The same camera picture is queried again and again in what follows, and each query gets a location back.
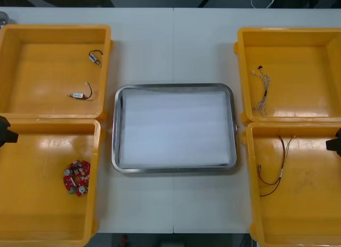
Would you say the yellow-orange plastic bin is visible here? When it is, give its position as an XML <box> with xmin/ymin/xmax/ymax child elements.
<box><xmin>233</xmin><ymin>27</ymin><xmax>341</xmax><ymax>123</ymax></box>
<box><xmin>241</xmin><ymin>121</ymin><xmax>341</xmax><ymax>247</ymax></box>
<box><xmin>0</xmin><ymin>118</ymin><xmax>107</xmax><ymax>247</ymax></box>
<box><xmin>0</xmin><ymin>23</ymin><xmax>115</xmax><ymax>120</ymax></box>

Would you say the metal solenoid with blue label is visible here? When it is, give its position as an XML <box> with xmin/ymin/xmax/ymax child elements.
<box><xmin>67</xmin><ymin>82</ymin><xmax>94</xmax><ymax>101</ymax></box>
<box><xmin>88</xmin><ymin>49</ymin><xmax>104</xmax><ymax>67</ymax></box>

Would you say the round red circuit board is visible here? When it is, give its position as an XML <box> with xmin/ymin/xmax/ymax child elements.
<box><xmin>62</xmin><ymin>159</ymin><xmax>91</xmax><ymax>197</ymax></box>

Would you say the steel tray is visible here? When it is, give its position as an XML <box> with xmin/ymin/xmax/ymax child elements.
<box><xmin>111</xmin><ymin>83</ymin><xmax>238</xmax><ymax>175</ymax></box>

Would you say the red black wire harness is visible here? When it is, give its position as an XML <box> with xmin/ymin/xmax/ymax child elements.
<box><xmin>257</xmin><ymin>135</ymin><xmax>286</xmax><ymax>197</ymax></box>

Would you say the green-yellow wire harness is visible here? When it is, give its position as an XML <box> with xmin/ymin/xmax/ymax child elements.
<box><xmin>258</xmin><ymin>135</ymin><xmax>296</xmax><ymax>189</ymax></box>

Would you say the white grey wire harness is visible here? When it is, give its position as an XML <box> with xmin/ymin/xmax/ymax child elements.
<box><xmin>250</xmin><ymin>64</ymin><xmax>271</xmax><ymax>116</ymax></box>

